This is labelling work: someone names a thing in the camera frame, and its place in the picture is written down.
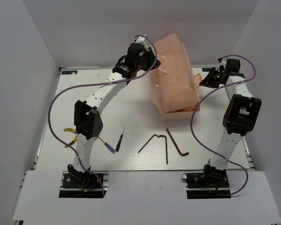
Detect pink plastic toolbox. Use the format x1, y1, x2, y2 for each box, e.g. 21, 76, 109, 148
150, 33, 202, 121

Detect short-leg brown hex key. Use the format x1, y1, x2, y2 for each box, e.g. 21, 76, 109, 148
166, 128, 189, 157

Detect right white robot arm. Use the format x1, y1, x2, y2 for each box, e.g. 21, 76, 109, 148
200, 58, 262, 187

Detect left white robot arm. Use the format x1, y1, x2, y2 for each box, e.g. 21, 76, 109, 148
67, 37, 160, 187

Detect right blue table label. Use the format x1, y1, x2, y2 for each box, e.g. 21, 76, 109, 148
202, 67, 219, 72

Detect blue table label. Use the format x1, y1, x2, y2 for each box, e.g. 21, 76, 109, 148
202, 67, 219, 72
61, 70, 78, 75

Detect left blue table label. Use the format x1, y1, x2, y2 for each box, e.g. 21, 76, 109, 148
61, 70, 78, 75

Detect long brown hex key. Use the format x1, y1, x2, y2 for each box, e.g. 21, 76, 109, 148
163, 135, 168, 165

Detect bent brown hex key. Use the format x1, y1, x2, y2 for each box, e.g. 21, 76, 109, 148
138, 134, 166, 154

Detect black green screwdriver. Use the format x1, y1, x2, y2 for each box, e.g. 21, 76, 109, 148
115, 127, 125, 152

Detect yellow side cutter pliers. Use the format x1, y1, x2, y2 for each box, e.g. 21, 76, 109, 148
63, 127, 78, 149

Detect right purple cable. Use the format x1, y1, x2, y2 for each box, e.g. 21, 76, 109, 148
190, 55, 256, 196

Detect purple cable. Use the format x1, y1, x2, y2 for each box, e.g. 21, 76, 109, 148
190, 55, 256, 196
48, 35, 158, 197

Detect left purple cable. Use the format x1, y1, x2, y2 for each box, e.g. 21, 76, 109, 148
48, 35, 158, 197

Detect blue handled screwdriver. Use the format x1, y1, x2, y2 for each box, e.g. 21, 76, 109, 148
98, 136, 116, 154

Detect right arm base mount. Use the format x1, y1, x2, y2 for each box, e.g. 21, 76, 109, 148
181, 171, 231, 200

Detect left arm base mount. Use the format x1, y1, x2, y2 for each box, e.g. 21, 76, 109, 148
59, 172, 109, 199

